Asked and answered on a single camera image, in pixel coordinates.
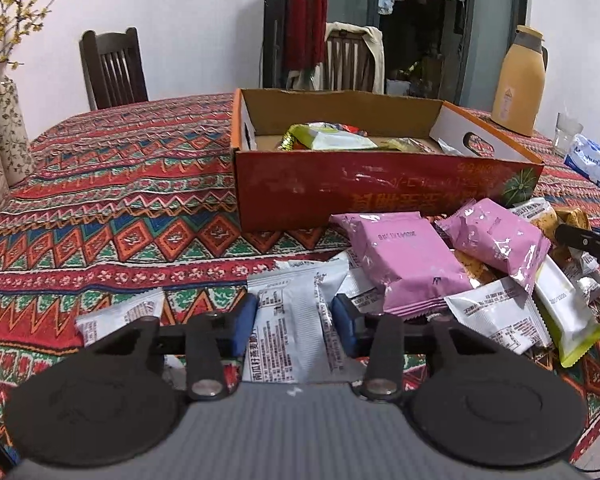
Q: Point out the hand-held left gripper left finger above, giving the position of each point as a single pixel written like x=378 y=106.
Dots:
x=242 y=320

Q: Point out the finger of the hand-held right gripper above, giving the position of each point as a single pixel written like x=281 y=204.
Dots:
x=595 y=247

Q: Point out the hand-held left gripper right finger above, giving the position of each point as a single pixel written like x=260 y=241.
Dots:
x=345 y=325

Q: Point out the silver white snack packet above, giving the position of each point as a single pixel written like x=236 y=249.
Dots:
x=290 y=320

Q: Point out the white packet with green ends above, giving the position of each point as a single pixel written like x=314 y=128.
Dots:
x=570 y=320

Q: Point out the pink snack packet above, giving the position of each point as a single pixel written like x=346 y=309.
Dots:
x=405 y=260
x=495 y=240

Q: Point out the orange cardboard box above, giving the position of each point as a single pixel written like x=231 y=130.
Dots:
x=330 y=185

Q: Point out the yellow-green snack packet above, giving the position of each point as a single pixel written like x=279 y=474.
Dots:
x=330 y=139

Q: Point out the gold snack packet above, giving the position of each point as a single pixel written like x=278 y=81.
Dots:
x=410 y=145

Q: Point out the small silver snack packet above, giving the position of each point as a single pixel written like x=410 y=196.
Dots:
x=587 y=272

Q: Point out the white printed snack packet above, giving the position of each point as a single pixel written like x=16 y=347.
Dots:
x=125 y=310
x=500 y=315
x=365 y=290

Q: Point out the white cracker snack packet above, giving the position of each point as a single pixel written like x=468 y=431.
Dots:
x=537 y=215

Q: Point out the blue white tissue pack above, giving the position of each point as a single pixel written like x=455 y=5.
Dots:
x=592 y=160

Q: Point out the clear drinking glass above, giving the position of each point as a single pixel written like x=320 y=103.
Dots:
x=567 y=135

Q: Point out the yellow thermos jug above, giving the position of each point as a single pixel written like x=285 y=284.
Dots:
x=517 y=90

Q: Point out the dark framed sliding glass door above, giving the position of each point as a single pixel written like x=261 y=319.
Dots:
x=490 y=35

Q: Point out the wooden chair with draped cloth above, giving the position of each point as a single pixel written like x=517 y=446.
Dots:
x=375 y=55

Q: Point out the dark wooden chair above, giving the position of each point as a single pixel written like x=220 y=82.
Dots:
x=115 y=70

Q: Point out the floral ceramic vase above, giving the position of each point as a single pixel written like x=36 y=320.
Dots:
x=7 y=125

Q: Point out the red hanging tassel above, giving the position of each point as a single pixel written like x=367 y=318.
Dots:
x=305 y=15

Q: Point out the yellow flower branches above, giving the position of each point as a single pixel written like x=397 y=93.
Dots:
x=15 y=10

